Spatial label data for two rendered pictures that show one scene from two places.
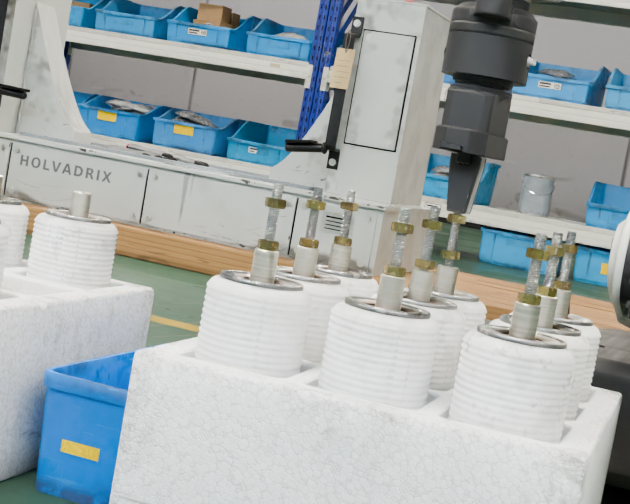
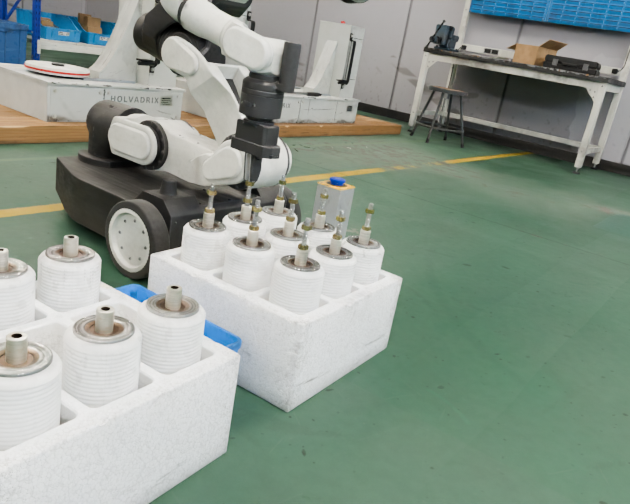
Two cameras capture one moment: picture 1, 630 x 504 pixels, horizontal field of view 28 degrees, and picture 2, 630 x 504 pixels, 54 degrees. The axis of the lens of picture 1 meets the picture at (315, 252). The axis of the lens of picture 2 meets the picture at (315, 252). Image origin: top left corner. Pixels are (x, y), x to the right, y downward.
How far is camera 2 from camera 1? 138 cm
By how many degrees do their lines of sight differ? 75
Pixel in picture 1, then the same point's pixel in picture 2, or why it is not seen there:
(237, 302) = (319, 280)
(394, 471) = (367, 313)
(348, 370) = (345, 285)
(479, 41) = (277, 103)
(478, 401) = (371, 273)
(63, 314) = not seen: hidden behind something
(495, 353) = (377, 255)
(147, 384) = (307, 335)
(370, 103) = not seen: outside the picture
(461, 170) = (257, 162)
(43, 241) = (79, 282)
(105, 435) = not seen: hidden behind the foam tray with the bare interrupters
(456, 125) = (268, 145)
